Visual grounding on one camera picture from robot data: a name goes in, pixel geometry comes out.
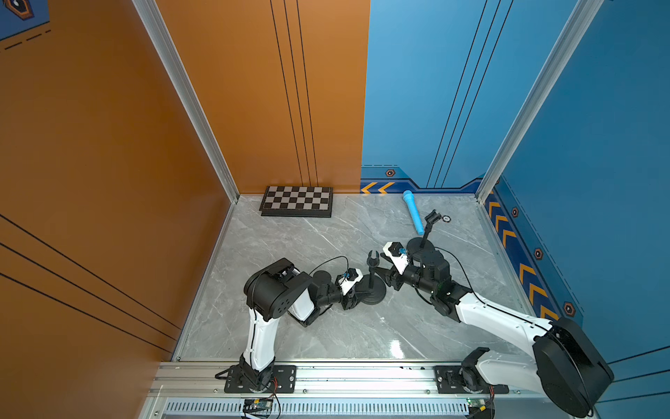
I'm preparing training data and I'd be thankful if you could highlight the black white checkerboard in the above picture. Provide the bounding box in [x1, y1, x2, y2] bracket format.
[259, 186, 333, 218]

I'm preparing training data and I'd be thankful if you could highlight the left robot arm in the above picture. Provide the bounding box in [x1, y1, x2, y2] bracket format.
[239, 258, 364, 392]

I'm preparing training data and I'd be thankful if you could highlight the green circuit board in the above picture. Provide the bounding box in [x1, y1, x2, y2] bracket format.
[465, 399, 496, 419]
[242, 398, 274, 418]

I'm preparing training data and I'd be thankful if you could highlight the black round stand base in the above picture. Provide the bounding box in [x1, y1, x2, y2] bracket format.
[406, 237, 434, 258]

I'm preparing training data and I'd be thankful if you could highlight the black stand pole with clip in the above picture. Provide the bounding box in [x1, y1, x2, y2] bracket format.
[420, 209, 443, 249]

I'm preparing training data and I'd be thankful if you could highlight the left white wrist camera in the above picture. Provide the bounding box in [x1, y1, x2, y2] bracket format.
[337, 268, 364, 296]

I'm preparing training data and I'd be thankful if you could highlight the right green circuit board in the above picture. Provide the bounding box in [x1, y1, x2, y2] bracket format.
[465, 399, 496, 419]

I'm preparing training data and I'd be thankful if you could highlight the light blue toy microphone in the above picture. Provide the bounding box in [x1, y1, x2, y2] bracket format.
[402, 190, 425, 235]

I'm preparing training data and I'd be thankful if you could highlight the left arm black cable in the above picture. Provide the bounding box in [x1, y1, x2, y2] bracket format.
[308, 255, 351, 281]

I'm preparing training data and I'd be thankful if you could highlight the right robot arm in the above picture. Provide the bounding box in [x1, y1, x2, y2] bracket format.
[382, 242, 614, 418]

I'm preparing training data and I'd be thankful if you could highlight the aluminium rail frame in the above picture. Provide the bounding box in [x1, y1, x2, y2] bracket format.
[139, 360, 568, 418]

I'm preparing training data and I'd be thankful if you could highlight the left green circuit board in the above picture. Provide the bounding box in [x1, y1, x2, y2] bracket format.
[242, 398, 274, 418]

